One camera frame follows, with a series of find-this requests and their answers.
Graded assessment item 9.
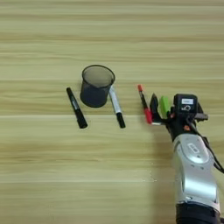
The black marker with red cap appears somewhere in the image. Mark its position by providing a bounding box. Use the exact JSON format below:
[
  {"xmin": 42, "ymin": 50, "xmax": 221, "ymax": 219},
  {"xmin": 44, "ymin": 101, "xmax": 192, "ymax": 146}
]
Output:
[{"xmin": 136, "ymin": 84, "xmax": 154, "ymax": 125}]

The black mesh pen cup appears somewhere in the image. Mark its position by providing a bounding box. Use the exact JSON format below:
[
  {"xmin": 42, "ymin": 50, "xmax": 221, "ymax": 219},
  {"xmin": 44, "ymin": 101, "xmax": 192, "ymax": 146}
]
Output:
[{"xmin": 80, "ymin": 64, "xmax": 116, "ymax": 109}]

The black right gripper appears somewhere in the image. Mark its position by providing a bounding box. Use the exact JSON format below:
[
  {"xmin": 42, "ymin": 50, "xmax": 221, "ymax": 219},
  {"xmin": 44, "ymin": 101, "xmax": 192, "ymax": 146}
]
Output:
[{"xmin": 149, "ymin": 93, "xmax": 210, "ymax": 143}]

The white marker with black cap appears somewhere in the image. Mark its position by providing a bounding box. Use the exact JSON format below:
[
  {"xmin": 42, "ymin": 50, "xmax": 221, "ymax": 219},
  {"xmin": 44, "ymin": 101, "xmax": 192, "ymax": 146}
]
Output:
[{"xmin": 108, "ymin": 85, "xmax": 127, "ymax": 130}]

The black marker pen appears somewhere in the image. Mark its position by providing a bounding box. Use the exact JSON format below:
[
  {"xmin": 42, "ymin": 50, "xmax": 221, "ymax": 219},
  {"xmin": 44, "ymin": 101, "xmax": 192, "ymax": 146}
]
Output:
[{"xmin": 66, "ymin": 87, "xmax": 88, "ymax": 130}]

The black box with white label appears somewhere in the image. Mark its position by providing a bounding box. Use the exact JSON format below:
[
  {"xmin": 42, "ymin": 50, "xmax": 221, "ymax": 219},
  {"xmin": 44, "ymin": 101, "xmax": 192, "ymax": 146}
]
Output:
[{"xmin": 172, "ymin": 93, "xmax": 199, "ymax": 118}]

